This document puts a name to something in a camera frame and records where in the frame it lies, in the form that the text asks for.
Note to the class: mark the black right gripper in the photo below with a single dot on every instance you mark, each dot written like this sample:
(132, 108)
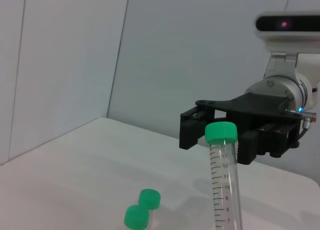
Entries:
(255, 106)

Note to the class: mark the clear green-capped test tube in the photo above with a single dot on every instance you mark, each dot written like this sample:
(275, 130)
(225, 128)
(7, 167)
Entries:
(221, 132)

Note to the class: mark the green-capped test tube red print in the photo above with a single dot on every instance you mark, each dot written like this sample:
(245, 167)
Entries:
(136, 217)
(149, 198)

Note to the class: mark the right wrist camera housing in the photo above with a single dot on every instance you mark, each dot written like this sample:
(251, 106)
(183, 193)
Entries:
(285, 25)

